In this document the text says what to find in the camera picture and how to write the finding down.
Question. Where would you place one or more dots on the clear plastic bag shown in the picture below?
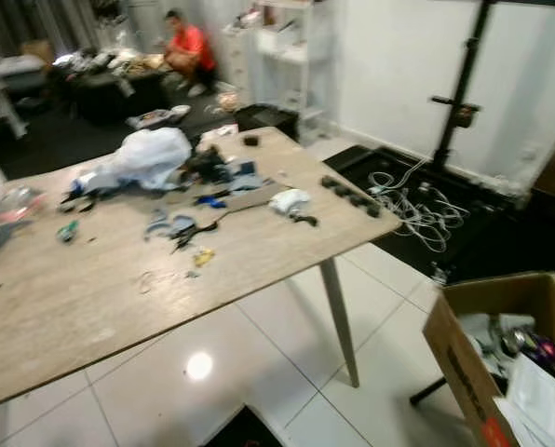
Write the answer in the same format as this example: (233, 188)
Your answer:
(20, 203)

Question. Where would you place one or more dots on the small green scrap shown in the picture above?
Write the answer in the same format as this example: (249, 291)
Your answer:
(68, 231)

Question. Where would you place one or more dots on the grey folding table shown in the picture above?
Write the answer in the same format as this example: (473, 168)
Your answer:
(9, 79)

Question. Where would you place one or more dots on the light wooden table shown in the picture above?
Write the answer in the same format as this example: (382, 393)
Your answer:
(110, 307)

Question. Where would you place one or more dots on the black cluttered low table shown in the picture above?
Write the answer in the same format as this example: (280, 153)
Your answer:
(110, 93)

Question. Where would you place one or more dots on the grey crumpled wrapper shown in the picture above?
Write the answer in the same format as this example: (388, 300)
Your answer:
(166, 224)

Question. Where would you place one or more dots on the white plastic bag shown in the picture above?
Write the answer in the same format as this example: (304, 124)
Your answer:
(153, 154)

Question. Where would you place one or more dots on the white tray with items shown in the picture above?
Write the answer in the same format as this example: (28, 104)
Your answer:
(156, 117)

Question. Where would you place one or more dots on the small yellow scrap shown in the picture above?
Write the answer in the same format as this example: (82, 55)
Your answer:
(203, 257)

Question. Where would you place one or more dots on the small blue wrapper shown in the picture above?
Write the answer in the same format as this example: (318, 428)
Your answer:
(209, 200)

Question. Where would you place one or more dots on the person in red shirt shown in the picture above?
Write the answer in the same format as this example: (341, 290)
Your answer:
(192, 44)

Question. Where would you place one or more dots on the small black cap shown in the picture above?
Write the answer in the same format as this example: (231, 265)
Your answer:
(250, 141)

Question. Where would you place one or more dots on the crumpled white paper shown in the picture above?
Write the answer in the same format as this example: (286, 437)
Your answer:
(289, 200)

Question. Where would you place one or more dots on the white shelf unit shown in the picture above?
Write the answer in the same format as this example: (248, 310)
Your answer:
(282, 51)

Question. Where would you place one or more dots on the row of black blocks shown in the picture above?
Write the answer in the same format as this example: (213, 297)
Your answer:
(352, 196)

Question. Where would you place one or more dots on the brown cardboard box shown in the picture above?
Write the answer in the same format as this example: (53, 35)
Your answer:
(454, 358)

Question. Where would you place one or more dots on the black tripod pole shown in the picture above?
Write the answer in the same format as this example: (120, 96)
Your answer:
(464, 88)

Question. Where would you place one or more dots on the black floor mat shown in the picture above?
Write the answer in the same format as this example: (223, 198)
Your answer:
(501, 237)

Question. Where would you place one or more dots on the purple round item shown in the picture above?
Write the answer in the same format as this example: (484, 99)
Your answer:
(536, 347)

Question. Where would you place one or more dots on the white paper sheet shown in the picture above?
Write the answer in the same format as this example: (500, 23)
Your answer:
(538, 400)

